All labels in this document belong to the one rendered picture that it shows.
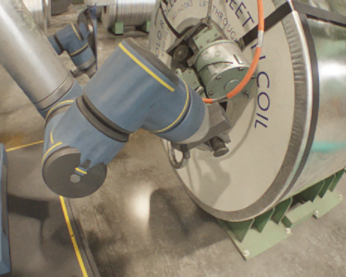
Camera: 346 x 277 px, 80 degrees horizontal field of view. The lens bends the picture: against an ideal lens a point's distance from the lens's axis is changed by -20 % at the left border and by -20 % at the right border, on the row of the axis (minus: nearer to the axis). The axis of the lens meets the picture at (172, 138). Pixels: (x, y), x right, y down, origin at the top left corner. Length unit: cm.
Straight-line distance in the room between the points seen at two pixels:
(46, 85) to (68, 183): 19
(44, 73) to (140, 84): 22
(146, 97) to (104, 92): 6
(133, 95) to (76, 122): 9
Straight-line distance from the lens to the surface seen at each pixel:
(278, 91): 68
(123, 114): 34
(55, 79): 49
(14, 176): 135
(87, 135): 35
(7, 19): 47
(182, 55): 80
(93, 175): 39
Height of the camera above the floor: 118
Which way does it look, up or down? 35 degrees down
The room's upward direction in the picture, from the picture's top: 5 degrees clockwise
